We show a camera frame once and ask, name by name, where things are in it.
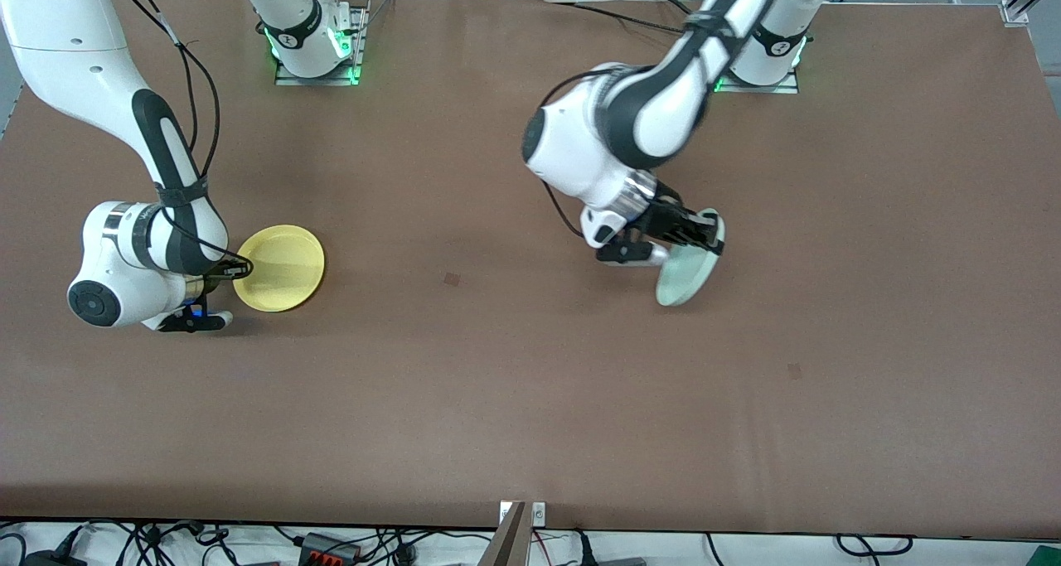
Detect black power strip red switches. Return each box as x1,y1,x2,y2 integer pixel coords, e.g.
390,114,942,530
297,531,363,564

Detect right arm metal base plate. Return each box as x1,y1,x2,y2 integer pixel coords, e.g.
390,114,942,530
274,2,367,87

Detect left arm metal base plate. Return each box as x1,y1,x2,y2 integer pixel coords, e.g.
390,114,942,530
715,75,801,95

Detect pale green round plate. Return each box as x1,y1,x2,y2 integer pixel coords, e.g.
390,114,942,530
655,208,727,307

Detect wooden beam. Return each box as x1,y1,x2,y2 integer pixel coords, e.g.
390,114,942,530
479,501,531,566

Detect black looped cable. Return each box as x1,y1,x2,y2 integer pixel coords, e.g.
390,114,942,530
836,534,914,558

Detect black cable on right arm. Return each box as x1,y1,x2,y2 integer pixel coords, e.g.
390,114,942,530
112,0,254,273

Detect yellow round plate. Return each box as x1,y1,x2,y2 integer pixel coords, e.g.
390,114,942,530
232,225,327,313

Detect long black table cable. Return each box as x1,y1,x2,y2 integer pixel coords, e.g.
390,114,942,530
547,0,693,35

